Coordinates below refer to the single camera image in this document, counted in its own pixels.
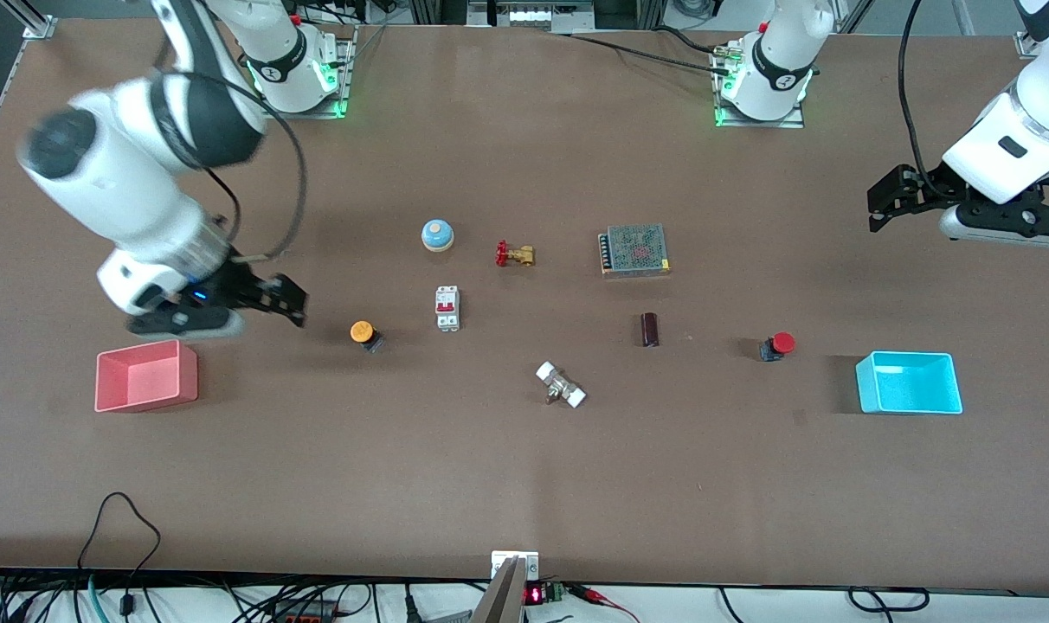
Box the pink plastic bin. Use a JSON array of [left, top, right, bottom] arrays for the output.
[[94, 338, 199, 414]]

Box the cyan plastic bin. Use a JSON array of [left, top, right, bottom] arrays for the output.
[[855, 350, 964, 415]]

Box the metal mesh power supply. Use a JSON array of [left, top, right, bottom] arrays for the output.
[[598, 223, 672, 278]]

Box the white capped metal fitting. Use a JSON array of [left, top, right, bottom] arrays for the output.
[[535, 361, 588, 409]]

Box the red alligator clip lead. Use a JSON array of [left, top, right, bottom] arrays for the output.
[[570, 585, 642, 623]]

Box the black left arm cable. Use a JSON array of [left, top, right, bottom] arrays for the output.
[[897, 0, 948, 196]]

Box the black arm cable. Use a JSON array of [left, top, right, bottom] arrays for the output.
[[897, 0, 948, 196], [151, 35, 308, 263]]

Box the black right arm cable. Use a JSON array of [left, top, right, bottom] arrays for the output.
[[151, 35, 308, 263]]

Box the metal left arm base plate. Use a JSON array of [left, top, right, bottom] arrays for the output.
[[713, 42, 806, 130]]

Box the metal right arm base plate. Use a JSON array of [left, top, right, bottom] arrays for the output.
[[258, 24, 358, 120]]

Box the black looped table cable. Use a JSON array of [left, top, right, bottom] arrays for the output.
[[76, 491, 163, 617]]

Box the black cable to base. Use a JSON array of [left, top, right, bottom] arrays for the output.
[[555, 24, 733, 74]]

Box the white mounting bracket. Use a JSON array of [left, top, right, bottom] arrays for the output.
[[491, 550, 540, 581]]

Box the grey aluminium camera post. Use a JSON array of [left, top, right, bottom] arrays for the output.
[[470, 556, 527, 623]]

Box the aluminium frame rack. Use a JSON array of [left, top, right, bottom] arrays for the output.
[[408, 0, 668, 34]]

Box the black coiled cable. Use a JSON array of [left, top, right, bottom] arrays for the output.
[[847, 587, 930, 613]]

